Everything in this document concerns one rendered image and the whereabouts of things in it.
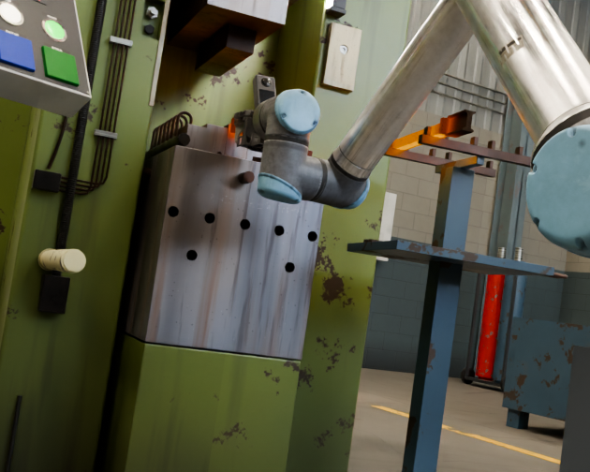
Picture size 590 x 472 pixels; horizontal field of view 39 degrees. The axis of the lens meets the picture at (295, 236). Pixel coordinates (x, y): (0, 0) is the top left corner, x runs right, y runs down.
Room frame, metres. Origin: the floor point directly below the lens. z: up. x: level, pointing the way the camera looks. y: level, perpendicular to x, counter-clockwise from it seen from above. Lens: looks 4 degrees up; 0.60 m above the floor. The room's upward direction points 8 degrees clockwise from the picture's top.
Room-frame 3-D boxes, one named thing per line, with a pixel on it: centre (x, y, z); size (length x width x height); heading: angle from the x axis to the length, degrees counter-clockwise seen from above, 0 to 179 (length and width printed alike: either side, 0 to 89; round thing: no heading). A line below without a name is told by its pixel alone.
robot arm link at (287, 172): (1.68, 0.03, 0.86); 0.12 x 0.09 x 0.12; 123
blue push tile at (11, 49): (1.62, 0.59, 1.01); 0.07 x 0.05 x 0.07; 136
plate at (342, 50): (2.22, -0.05, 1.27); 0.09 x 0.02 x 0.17; 111
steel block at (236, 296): (2.21, 0.22, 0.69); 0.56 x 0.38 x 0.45; 21
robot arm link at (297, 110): (1.68, 0.05, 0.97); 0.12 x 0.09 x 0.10; 21
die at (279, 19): (2.18, 0.27, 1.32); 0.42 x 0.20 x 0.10; 21
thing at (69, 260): (1.78, 0.48, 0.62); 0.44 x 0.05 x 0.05; 21
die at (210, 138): (2.18, 0.27, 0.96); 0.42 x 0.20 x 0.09; 21
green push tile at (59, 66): (1.69, 0.52, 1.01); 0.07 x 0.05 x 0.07; 136
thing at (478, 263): (2.03, -0.37, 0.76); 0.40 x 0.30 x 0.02; 107
